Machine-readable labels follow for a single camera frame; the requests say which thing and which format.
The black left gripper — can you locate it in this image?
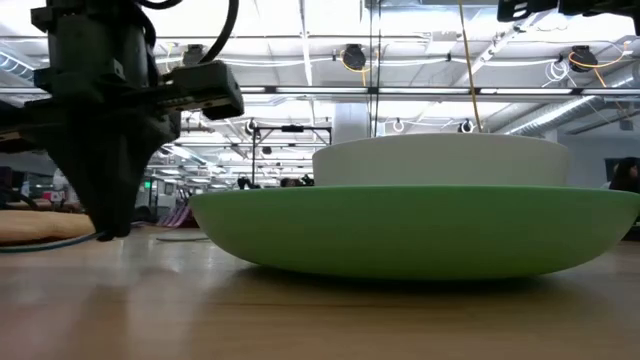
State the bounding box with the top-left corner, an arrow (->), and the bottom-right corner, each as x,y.
0,49 -> 246,242

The iridescent metal fork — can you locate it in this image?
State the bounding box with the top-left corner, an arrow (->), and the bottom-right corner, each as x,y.
0,230 -> 109,255

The white bowl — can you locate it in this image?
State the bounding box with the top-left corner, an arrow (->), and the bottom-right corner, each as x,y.
311,131 -> 571,189

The yellow cloth napkin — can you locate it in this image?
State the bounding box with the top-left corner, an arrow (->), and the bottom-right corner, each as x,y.
0,208 -> 97,246

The person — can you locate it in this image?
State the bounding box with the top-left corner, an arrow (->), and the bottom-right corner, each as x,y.
606,156 -> 640,194

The green plate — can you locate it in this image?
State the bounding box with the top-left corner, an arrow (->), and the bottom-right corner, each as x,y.
188,184 -> 640,281

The black ceiling cable reel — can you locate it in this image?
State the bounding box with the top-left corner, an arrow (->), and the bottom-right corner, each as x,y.
340,43 -> 368,73
568,44 -> 600,74

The yellow cable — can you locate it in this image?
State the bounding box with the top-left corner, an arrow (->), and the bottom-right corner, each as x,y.
457,0 -> 484,134

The silver ceiling duct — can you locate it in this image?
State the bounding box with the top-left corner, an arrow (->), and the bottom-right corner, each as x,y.
492,94 -> 604,137

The distant black rig frame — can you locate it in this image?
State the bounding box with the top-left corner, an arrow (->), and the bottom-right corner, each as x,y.
250,124 -> 333,189

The hanging black cable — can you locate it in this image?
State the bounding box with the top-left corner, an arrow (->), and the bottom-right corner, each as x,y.
368,0 -> 383,139

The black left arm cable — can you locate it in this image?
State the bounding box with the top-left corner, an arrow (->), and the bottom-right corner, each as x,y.
134,0 -> 241,66

